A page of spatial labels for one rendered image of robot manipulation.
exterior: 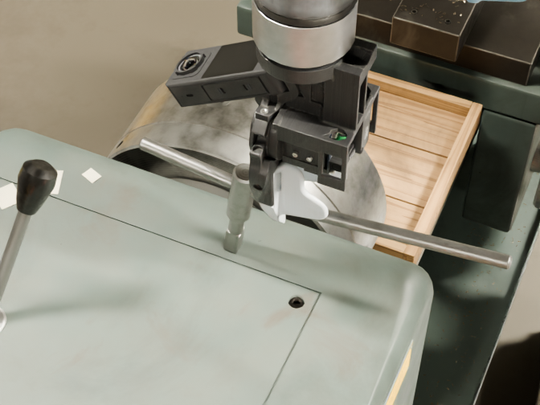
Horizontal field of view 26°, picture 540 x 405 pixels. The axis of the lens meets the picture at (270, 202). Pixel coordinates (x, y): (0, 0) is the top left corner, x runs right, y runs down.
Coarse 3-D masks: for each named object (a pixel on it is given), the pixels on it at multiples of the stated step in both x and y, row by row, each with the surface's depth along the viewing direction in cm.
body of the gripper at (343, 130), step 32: (352, 64) 88; (288, 96) 88; (320, 96) 88; (352, 96) 85; (256, 128) 90; (288, 128) 88; (320, 128) 88; (352, 128) 88; (288, 160) 93; (320, 160) 89
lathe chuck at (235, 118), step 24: (168, 96) 129; (144, 120) 128; (168, 120) 125; (192, 120) 123; (216, 120) 122; (240, 120) 122; (360, 168) 127; (336, 192) 123; (360, 192) 127; (384, 192) 132; (360, 216) 127; (384, 216) 134; (360, 240) 127
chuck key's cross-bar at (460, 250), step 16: (144, 144) 103; (160, 144) 103; (176, 160) 102; (192, 160) 102; (208, 176) 102; (224, 176) 102; (336, 224) 99; (352, 224) 99; (368, 224) 98; (384, 224) 98; (400, 240) 97; (416, 240) 97; (432, 240) 96; (448, 240) 96; (464, 256) 95; (480, 256) 95; (496, 256) 94
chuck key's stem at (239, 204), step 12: (240, 168) 101; (240, 180) 100; (240, 192) 101; (228, 204) 104; (240, 204) 102; (228, 216) 105; (240, 216) 104; (228, 228) 107; (240, 228) 106; (228, 240) 108; (240, 240) 108
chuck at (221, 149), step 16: (144, 128) 126; (160, 128) 124; (176, 128) 123; (192, 128) 122; (208, 128) 122; (128, 144) 126; (176, 144) 121; (192, 144) 120; (208, 144) 120; (224, 144) 120; (240, 144) 120; (128, 160) 126; (144, 160) 125; (160, 160) 124; (208, 160) 120; (224, 160) 119; (240, 160) 119; (176, 176) 125; (192, 176) 124; (320, 192) 122; (304, 224) 122; (320, 224) 121; (352, 240) 125
